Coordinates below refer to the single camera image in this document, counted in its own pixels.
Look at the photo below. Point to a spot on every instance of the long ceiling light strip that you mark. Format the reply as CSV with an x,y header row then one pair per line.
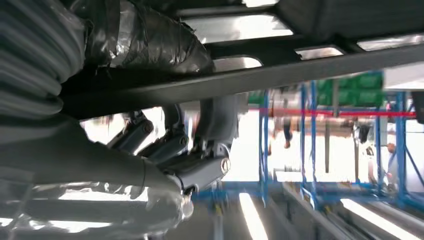
x,y
377,220
253,215

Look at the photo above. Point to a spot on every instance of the green plastic crate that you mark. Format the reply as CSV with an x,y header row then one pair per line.
x,y
369,98
367,81

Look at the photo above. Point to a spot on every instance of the person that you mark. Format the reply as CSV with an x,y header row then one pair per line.
x,y
287,132

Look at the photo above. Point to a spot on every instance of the blue metal shelf rack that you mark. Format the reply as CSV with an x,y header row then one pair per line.
x,y
401,149
313,139

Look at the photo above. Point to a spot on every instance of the red barrier belt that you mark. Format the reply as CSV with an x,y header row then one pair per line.
x,y
364,114

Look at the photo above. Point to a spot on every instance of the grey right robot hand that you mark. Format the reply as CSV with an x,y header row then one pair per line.
x,y
82,159

